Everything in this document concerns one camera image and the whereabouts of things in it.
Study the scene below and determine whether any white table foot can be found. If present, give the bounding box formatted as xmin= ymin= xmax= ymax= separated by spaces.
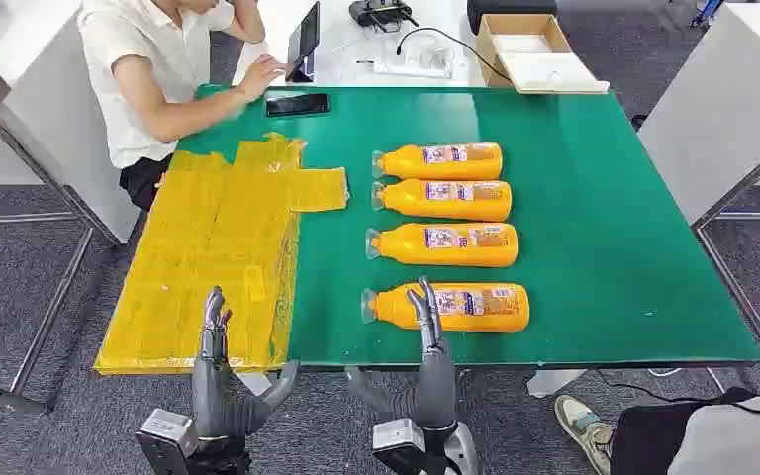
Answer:
xmin=526 ymin=368 xmax=589 ymax=399
xmin=236 ymin=372 xmax=275 ymax=398

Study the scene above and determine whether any orange drink bottle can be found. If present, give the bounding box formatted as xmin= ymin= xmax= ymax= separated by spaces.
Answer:
xmin=371 ymin=142 xmax=505 ymax=181
xmin=371 ymin=178 xmax=514 ymax=223
xmin=364 ymin=223 xmax=520 ymax=269
xmin=360 ymin=281 xmax=531 ymax=334

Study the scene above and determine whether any black electronic device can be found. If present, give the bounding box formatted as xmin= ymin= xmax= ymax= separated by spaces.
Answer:
xmin=348 ymin=0 xmax=420 ymax=33

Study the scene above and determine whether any open cardboard box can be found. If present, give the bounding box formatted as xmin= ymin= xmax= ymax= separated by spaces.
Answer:
xmin=476 ymin=13 xmax=575 ymax=89

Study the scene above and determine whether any black tablet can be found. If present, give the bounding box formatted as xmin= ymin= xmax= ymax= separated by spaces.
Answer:
xmin=286 ymin=1 xmax=322 ymax=84

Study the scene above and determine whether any black floor cable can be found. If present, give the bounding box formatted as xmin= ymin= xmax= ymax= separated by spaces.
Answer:
xmin=595 ymin=370 xmax=760 ymax=421

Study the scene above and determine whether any flat white box lid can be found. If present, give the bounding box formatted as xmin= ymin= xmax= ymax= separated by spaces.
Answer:
xmin=496 ymin=50 xmax=611 ymax=96

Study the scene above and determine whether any green table mat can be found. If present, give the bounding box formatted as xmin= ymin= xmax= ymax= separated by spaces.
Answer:
xmin=176 ymin=85 xmax=760 ymax=368

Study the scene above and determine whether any blue tool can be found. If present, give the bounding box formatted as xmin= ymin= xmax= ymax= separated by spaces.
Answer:
xmin=690 ymin=0 xmax=726 ymax=29

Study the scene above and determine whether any yellow plastic sheet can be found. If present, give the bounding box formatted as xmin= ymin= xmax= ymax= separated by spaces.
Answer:
xmin=94 ymin=134 xmax=349 ymax=376

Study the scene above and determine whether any pale sneaker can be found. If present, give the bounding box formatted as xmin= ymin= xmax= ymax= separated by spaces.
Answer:
xmin=554 ymin=395 xmax=618 ymax=475

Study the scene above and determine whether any person's right hand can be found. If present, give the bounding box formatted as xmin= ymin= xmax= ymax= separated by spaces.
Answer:
xmin=237 ymin=54 xmax=288 ymax=104

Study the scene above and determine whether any black smartphone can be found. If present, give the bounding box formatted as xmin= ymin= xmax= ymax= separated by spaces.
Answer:
xmin=265 ymin=93 xmax=331 ymax=119

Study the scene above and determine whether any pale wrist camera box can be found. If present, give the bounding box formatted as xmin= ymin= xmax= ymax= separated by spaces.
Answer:
xmin=371 ymin=418 xmax=428 ymax=475
xmin=135 ymin=408 xmax=199 ymax=475

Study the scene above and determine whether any white foam insert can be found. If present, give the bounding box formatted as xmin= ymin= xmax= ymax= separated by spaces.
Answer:
xmin=491 ymin=34 xmax=556 ymax=55

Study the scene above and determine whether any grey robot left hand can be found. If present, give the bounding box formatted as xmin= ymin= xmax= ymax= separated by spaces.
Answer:
xmin=190 ymin=286 xmax=301 ymax=441

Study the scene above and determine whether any white side table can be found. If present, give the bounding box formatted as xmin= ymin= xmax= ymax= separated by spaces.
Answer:
xmin=637 ymin=2 xmax=760 ymax=228

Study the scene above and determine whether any steel table frame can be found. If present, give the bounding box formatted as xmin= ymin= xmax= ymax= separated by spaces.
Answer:
xmin=0 ymin=118 xmax=123 ymax=416

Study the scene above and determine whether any person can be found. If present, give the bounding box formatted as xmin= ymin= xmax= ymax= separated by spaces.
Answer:
xmin=76 ymin=0 xmax=290 ymax=213
xmin=608 ymin=386 xmax=760 ymax=475

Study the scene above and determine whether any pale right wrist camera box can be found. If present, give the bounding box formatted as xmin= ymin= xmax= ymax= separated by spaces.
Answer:
xmin=371 ymin=418 xmax=428 ymax=475

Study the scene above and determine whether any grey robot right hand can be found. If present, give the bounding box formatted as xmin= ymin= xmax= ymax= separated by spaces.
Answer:
xmin=344 ymin=276 xmax=458 ymax=430

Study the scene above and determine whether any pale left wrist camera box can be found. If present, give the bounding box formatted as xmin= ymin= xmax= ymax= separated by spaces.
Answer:
xmin=135 ymin=408 xmax=199 ymax=475

